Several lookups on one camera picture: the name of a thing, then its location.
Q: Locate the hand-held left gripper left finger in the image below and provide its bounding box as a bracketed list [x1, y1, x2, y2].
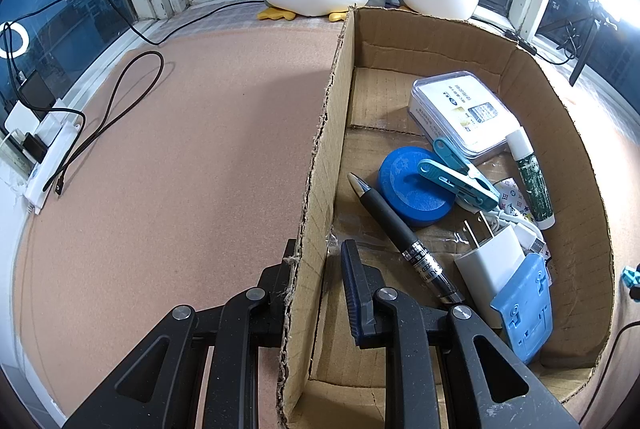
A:
[62, 239, 301, 429]

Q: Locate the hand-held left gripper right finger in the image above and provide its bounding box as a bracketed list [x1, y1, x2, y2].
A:
[340, 239, 581, 429]

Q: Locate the black pen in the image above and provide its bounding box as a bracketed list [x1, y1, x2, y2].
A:
[347, 173, 468, 305]

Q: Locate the cardboard box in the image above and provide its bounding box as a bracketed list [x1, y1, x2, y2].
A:
[277, 5, 616, 429]

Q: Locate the blue folding phone stand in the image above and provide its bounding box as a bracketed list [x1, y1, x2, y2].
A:
[490, 253, 553, 365]

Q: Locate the blue round lid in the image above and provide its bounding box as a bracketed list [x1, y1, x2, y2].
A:
[378, 147, 453, 227]

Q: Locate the white charger plug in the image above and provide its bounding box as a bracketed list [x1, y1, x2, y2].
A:
[454, 215, 526, 329]

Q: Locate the green white glue stick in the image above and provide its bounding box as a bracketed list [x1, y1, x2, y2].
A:
[506, 128, 557, 231]

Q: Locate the white clear-lid plastic case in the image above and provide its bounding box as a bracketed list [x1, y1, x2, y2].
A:
[410, 70, 518, 158]

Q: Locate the black tripod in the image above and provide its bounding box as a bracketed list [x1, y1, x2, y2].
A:
[570, 0, 621, 86]

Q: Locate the white power strip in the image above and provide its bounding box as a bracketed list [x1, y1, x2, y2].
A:
[24, 111, 83, 215]

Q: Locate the small black plug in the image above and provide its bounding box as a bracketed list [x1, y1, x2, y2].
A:
[22, 134, 48, 160]

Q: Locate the white power adapter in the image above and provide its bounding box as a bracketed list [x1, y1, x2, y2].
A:
[5, 103, 41, 134]

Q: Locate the black power adapter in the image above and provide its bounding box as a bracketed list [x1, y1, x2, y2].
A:
[20, 71, 55, 110]

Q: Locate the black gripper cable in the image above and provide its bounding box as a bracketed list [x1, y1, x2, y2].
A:
[595, 321, 640, 372]

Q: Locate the black looped cable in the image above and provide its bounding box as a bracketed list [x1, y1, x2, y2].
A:
[44, 51, 165, 198]

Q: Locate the black ring light cable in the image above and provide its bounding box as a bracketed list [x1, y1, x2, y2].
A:
[2, 0, 601, 82]

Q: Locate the black inline cable remote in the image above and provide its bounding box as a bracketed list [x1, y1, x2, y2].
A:
[505, 30, 537, 54]

